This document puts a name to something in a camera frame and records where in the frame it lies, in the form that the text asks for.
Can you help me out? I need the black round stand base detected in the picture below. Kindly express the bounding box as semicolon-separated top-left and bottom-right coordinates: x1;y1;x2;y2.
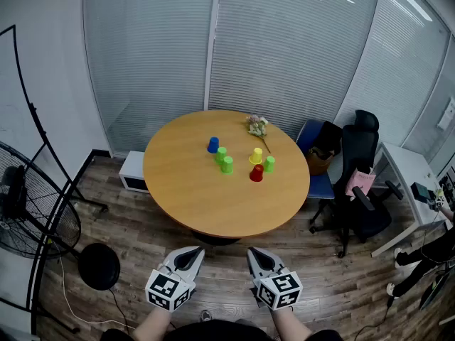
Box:
77;242;122;291

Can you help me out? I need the brown bag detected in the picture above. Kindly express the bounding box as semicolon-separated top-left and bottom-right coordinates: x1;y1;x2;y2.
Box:
304;146;336;176

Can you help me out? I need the dark teal box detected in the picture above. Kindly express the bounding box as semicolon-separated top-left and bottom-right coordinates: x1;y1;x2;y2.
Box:
410;181;434;202

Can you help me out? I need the white microwave box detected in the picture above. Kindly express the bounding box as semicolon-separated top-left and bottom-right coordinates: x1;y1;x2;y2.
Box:
118;150;151;194

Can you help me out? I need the black cable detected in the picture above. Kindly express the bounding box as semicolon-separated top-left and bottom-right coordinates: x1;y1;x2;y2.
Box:
354;296;395;337
108;286;133;333

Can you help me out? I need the black table pedestal base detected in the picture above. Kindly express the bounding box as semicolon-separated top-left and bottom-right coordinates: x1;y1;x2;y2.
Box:
191;229;243;247

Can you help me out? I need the black office chair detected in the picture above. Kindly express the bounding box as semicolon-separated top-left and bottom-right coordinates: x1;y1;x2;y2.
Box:
308;109;405;259

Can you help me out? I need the black garment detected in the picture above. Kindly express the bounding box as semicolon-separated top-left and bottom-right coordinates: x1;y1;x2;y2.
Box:
311;120;344;158

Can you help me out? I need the person's black clothing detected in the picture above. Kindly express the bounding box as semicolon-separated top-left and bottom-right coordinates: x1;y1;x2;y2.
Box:
99;318;344;341

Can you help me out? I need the white desk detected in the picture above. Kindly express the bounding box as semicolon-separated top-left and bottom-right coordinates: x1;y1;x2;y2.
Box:
370;141;453;258

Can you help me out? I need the white wall notice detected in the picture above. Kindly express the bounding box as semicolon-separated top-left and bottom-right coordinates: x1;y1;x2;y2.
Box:
437;97;455;131

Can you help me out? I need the pink paper bag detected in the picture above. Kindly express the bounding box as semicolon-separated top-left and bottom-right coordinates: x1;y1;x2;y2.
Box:
346;170;378;197

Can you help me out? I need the dried flower bouquet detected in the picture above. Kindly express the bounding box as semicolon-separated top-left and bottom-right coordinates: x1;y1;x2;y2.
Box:
245;114;272;154

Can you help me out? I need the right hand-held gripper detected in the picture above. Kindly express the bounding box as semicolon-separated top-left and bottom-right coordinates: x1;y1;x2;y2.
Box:
247;246;304;311

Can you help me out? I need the person's right forearm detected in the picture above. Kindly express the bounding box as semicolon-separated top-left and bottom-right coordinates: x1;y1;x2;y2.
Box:
271;305;314;341

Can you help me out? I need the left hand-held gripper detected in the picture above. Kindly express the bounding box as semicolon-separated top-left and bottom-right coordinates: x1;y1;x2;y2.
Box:
144;246;206;313

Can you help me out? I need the white cable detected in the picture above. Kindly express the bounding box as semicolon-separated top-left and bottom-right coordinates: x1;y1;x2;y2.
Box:
56;247;137;330

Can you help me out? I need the black metal stand frame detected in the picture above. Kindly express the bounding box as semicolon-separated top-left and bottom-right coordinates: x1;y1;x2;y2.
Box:
0;24;109;335

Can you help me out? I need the large black floor fan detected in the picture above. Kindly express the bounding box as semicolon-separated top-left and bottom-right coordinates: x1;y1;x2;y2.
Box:
0;140;82;261

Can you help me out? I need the blue chair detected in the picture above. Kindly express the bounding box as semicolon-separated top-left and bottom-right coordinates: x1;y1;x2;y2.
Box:
295;119;338;200

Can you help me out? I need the person's left forearm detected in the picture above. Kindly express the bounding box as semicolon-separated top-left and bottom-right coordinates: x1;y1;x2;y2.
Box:
132;304;176;341

